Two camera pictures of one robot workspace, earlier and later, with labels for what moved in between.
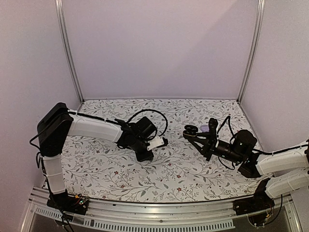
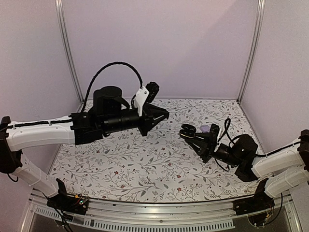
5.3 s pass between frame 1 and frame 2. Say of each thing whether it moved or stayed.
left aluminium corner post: stayed
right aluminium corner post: stayed
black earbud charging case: moved
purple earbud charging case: stayed
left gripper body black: moved
